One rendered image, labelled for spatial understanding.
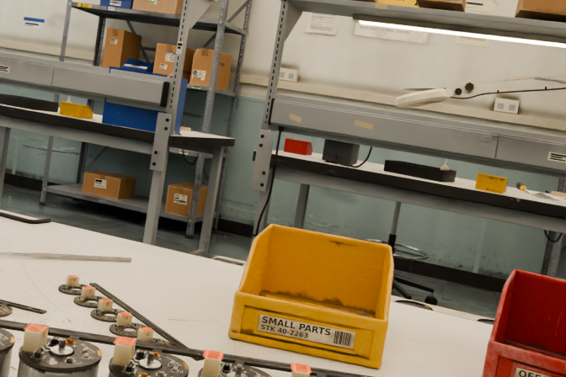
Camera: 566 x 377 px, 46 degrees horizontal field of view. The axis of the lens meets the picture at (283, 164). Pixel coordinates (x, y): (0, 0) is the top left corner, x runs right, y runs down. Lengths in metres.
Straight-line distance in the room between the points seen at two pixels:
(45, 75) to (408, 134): 1.54
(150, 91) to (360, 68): 2.20
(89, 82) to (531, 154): 1.75
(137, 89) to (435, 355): 2.38
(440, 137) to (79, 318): 2.06
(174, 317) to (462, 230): 4.14
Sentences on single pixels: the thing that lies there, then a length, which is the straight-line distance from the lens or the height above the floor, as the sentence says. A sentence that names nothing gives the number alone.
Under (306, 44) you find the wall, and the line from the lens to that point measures 4.76.
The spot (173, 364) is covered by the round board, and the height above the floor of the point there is 0.81.
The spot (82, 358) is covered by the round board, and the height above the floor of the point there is 0.81.
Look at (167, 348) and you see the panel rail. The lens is 0.24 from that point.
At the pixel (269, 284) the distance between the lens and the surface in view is 0.55.
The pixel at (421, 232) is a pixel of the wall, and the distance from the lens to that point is 4.59.
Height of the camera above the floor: 0.90
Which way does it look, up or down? 4 degrees down
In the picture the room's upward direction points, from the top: 9 degrees clockwise
